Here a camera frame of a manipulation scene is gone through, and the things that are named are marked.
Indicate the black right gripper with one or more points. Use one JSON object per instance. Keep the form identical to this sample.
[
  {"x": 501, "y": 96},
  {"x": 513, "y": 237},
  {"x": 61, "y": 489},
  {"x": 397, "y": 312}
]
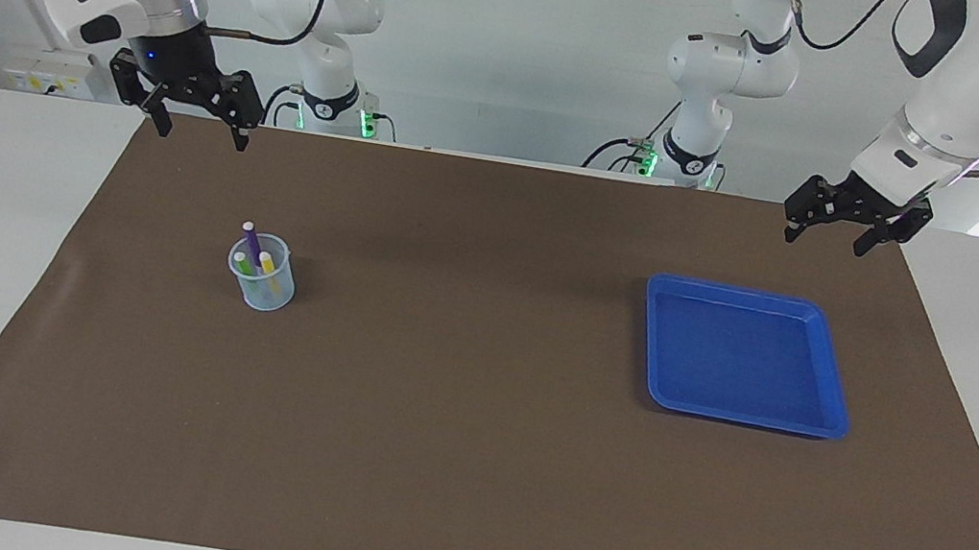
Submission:
[{"x": 177, "y": 59}]

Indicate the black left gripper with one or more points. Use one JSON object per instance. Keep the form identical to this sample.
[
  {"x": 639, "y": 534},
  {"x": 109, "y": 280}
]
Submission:
[{"x": 869, "y": 201}]

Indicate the purple marker pen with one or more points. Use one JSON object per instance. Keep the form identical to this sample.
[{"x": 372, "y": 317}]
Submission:
[{"x": 252, "y": 241}]

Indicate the green marker pen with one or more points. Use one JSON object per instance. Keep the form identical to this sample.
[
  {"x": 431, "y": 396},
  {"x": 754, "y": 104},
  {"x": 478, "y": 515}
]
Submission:
[{"x": 241, "y": 258}]

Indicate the yellow marker pen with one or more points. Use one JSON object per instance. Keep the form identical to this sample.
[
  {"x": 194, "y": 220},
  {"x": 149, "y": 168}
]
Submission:
[{"x": 269, "y": 266}]

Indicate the translucent plastic cup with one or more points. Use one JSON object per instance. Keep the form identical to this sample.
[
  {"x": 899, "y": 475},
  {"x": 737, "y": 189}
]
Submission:
[{"x": 278, "y": 297}]

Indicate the blue plastic tray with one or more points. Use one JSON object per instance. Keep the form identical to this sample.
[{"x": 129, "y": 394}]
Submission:
[{"x": 744, "y": 357}]

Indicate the brown table mat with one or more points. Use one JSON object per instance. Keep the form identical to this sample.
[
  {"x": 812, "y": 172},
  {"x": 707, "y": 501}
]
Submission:
[{"x": 462, "y": 455}]

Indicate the white wall socket box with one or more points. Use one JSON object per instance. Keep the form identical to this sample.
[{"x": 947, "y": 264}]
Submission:
[{"x": 49, "y": 73}]

